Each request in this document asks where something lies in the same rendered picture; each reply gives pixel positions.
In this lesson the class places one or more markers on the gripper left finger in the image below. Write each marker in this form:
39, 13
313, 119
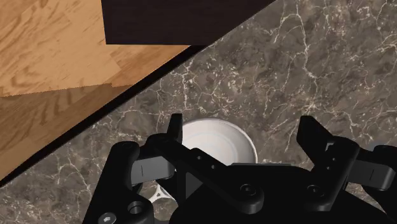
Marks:
192, 159

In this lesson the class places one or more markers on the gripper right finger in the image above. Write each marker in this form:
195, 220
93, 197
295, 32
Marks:
333, 158

